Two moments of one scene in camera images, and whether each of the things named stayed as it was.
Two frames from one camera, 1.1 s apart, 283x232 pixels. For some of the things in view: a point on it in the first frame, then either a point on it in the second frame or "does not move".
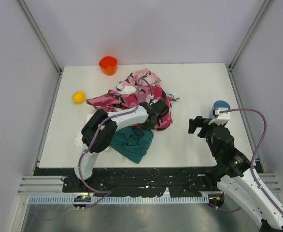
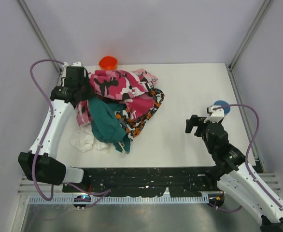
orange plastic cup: x=108 y=65 does not move
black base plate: x=138 y=182 does not move
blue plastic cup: x=219 y=104 does not move
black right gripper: x=203 y=124 does not move
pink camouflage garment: x=114 y=101 to x=118 y=84
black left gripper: x=159 y=109 to x=84 y=91
